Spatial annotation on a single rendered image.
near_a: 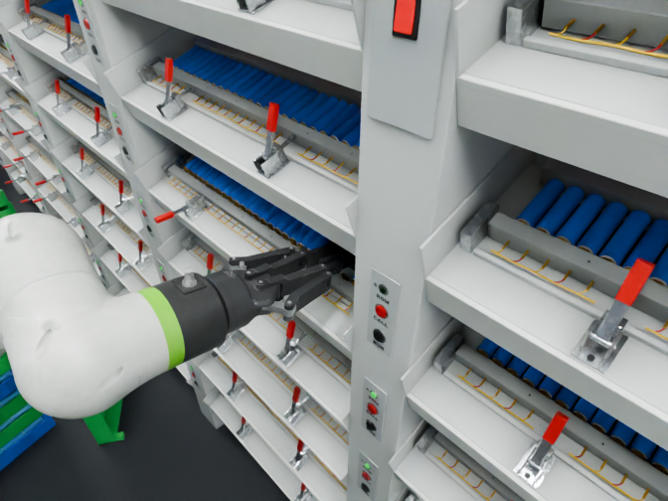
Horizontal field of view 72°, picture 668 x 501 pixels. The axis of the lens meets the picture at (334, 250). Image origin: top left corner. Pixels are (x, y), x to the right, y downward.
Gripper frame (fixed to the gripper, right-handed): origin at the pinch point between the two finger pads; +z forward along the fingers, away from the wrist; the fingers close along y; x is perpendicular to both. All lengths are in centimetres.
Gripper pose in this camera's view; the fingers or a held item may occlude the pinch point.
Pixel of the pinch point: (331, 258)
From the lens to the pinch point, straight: 68.1
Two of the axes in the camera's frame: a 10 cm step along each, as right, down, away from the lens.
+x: -1.4, 8.5, 5.1
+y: -7.0, -4.5, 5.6
